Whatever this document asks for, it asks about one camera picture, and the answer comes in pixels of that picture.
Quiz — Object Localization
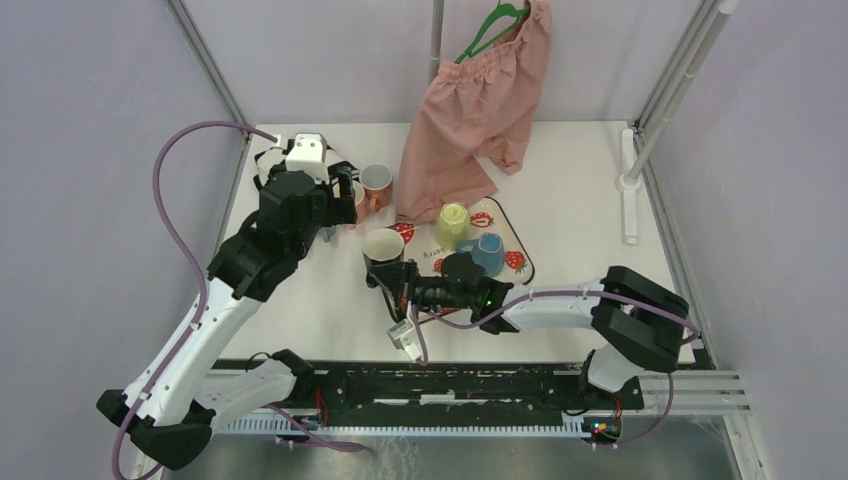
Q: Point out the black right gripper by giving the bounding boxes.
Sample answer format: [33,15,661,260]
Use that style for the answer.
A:
[367,260,474,325]

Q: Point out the plain pink tall mug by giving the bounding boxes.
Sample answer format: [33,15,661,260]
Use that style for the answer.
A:
[352,181,368,225]

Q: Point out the grey blue mug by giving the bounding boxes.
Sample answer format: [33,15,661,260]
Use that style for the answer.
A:
[318,227,337,243]

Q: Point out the black faceted mug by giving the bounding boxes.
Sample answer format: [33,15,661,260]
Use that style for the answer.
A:
[362,228,405,268]

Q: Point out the strawberry print tray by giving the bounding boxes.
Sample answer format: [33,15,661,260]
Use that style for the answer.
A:
[389,197,535,285]

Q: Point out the floral salmon mug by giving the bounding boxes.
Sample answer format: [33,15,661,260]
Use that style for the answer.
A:
[359,165,393,213]

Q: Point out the green faceted mug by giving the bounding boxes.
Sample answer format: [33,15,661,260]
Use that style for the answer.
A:
[434,202,470,250]

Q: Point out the bright blue mug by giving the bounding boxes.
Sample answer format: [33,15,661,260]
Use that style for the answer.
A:
[455,233,505,277]

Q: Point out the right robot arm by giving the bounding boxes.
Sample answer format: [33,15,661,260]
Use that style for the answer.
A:
[366,253,700,408]

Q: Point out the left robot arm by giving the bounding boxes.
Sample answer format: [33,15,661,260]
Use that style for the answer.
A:
[96,165,357,470]

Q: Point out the black white striped towel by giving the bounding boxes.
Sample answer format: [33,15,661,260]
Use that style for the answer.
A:
[253,137,361,190]

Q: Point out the pink shorts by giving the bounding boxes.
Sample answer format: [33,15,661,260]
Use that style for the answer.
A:
[394,1,553,224]

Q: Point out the centre metal pole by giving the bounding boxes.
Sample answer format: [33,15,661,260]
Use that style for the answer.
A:
[428,0,445,79]

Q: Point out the green clothes hanger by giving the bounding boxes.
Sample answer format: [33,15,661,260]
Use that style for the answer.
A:
[454,1,531,64]

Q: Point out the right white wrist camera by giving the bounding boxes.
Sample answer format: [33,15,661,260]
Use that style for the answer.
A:
[387,316,427,365]

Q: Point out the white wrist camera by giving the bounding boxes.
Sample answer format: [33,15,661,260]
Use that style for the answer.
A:
[279,132,330,184]
[387,316,427,365]

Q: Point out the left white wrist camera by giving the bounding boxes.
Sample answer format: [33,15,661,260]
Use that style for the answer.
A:
[279,132,330,184]

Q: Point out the white cable duct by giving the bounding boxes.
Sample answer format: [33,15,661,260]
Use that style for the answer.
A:
[220,409,616,441]

